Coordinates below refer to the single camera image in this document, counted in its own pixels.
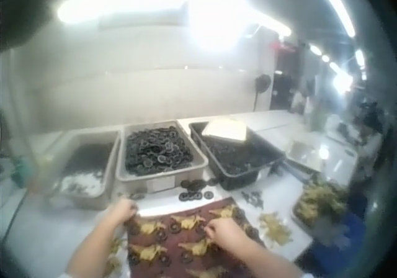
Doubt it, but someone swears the person's left hand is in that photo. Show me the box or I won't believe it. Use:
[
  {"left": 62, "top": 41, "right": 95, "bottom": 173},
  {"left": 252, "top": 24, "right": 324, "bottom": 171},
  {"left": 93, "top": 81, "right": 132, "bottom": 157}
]
[{"left": 104, "top": 198, "right": 139, "bottom": 230}]

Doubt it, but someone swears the person's right hand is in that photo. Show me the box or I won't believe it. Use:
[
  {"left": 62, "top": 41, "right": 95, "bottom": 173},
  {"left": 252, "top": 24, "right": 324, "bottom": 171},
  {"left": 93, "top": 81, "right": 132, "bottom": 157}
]
[{"left": 203, "top": 218, "right": 249, "bottom": 254}]

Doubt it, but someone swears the set of yellow toy bodies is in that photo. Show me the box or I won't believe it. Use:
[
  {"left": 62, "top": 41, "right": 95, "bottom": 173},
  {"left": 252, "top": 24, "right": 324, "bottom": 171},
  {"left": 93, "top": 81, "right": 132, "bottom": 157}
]
[{"left": 128, "top": 204, "right": 241, "bottom": 278}]

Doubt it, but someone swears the set of black wheels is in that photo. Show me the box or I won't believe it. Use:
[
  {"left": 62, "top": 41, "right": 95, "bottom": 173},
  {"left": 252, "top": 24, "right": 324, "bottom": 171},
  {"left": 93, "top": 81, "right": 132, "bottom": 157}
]
[{"left": 125, "top": 208, "right": 260, "bottom": 268}]

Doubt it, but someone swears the row of loose black wheels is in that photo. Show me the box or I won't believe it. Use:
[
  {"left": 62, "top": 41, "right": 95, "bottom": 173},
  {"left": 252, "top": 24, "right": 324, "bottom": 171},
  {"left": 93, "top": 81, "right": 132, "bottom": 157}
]
[{"left": 177, "top": 178, "right": 218, "bottom": 202}]

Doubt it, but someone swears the brown work mat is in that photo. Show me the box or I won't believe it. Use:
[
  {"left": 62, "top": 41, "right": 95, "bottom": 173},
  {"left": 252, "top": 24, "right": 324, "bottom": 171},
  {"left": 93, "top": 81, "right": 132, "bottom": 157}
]
[{"left": 123, "top": 196, "right": 268, "bottom": 278}]

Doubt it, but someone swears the beige bin of wheels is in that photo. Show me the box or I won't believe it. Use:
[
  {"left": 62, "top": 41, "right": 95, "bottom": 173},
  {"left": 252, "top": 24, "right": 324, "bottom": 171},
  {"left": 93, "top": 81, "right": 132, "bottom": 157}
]
[{"left": 115, "top": 120, "right": 209, "bottom": 193}]

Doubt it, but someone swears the black plastic bin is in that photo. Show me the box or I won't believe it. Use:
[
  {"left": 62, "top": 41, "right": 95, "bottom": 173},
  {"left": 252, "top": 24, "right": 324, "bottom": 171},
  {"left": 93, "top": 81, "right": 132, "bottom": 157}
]
[{"left": 188, "top": 121, "right": 287, "bottom": 192}]

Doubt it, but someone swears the cluster of dark green parts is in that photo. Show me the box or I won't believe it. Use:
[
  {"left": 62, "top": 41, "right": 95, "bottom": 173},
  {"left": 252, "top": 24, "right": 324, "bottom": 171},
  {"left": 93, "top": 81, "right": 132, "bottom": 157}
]
[{"left": 241, "top": 189, "right": 265, "bottom": 210}]

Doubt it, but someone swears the loose heap of yellow parts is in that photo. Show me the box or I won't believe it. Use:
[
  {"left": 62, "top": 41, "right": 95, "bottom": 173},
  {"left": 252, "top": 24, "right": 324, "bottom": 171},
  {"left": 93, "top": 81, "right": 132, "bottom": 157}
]
[{"left": 258, "top": 212, "right": 294, "bottom": 247}]

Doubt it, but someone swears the beige bin with dark parts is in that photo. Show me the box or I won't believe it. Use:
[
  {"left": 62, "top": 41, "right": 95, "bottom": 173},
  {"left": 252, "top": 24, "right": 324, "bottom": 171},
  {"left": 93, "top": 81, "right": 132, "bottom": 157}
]
[{"left": 46, "top": 128, "right": 122, "bottom": 211}]

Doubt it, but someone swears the heap of black toy wheels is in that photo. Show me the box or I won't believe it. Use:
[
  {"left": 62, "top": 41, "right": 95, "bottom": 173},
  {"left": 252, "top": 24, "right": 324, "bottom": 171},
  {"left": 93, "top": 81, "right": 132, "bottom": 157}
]
[{"left": 125, "top": 126, "right": 195, "bottom": 178}]

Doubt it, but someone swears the heap of dark toy parts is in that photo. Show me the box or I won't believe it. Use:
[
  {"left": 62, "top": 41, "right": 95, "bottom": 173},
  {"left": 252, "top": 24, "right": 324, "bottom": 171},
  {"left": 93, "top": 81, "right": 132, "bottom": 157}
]
[{"left": 203, "top": 134, "right": 280, "bottom": 176}]

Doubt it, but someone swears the white cardboard box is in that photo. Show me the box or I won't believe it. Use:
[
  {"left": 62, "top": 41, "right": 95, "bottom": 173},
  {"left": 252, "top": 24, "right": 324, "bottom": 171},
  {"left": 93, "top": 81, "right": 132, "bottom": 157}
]
[{"left": 201, "top": 118, "right": 251, "bottom": 143}]

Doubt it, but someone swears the tray of yellow toy parts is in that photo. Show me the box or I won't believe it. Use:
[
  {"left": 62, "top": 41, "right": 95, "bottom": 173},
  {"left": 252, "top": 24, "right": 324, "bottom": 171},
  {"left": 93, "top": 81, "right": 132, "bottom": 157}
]
[{"left": 291, "top": 181, "right": 352, "bottom": 230}]

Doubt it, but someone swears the clear shallow tray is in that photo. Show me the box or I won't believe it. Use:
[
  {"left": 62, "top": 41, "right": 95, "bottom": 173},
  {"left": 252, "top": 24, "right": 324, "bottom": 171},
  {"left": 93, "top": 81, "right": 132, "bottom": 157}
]
[{"left": 284, "top": 139, "right": 358, "bottom": 171}]

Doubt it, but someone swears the blue crate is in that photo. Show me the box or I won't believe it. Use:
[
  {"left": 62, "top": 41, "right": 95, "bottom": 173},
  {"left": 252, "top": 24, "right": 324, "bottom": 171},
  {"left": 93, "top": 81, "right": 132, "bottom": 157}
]
[{"left": 310, "top": 212, "right": 367, "bottom": 262}]

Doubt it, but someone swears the long ceiling lamp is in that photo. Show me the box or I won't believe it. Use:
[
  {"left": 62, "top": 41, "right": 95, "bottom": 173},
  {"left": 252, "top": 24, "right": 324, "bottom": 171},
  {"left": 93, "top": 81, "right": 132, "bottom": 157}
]
[
  {"left": 56, "top": 0, "right": 190, "bottom": 25},
  {"left": 312, "top": 0, "right": 357, "bottom": 38}
]

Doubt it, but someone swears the black wall fan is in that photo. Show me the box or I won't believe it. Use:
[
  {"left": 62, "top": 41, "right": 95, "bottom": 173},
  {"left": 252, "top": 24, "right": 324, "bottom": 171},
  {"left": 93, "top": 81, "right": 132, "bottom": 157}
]
[{"left": 254, "top": 74, "right": 272, "bottom": 112}]

